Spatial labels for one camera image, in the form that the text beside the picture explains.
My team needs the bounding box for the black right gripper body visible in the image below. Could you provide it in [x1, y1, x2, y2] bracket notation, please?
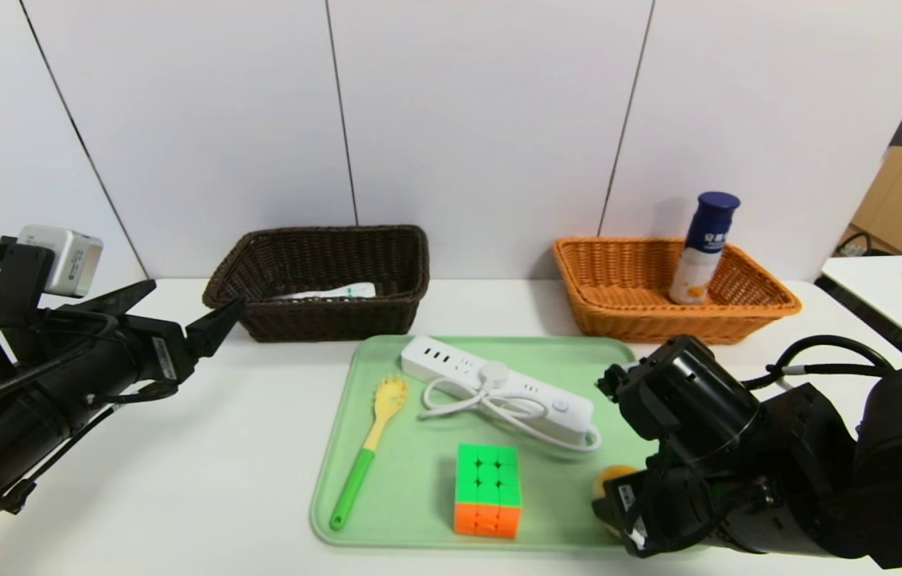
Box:
[603, 466, 716, 558]

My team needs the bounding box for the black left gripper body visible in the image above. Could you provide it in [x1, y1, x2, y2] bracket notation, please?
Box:
[31, 313, 196, 437]

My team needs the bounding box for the orange topped bread bun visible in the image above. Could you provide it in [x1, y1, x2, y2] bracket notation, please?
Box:
[593, 465, 641, 535]

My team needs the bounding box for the white tube with clear cap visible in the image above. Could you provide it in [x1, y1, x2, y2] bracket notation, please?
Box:
[271, 282, 377, 302]

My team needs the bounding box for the white bottle with blue cap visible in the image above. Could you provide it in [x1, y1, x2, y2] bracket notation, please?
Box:
[669, 191, 741, 306]

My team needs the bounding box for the dark brown wicker basket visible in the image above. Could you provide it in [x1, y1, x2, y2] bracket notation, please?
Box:
[203, 224, 430, 343]

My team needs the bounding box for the orange wicker basket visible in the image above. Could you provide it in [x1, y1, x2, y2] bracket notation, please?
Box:
[552, 236, 804, 346]

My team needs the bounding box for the green orange puzzle cube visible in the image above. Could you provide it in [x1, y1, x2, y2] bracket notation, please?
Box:
[453, 444, 522, 540]

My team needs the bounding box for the light green plastic tray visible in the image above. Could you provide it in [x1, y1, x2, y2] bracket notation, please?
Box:
[309, 334, 721, 553]

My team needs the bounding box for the yellow green pasta spoon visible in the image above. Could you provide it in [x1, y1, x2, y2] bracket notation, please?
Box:
[328, 374, 409, 533]

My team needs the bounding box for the white side table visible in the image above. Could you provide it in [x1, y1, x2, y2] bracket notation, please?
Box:
[819, 255, 902, 355]

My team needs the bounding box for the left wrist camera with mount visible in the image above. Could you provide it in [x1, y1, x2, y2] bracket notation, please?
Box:
[0, 225, 104, 329]

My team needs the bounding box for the white power strip with cable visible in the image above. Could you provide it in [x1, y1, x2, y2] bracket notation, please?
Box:
[401, 335, 602, 454]

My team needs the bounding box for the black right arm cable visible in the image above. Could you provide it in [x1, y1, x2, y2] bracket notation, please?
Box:
[743, 334, 896, 393]

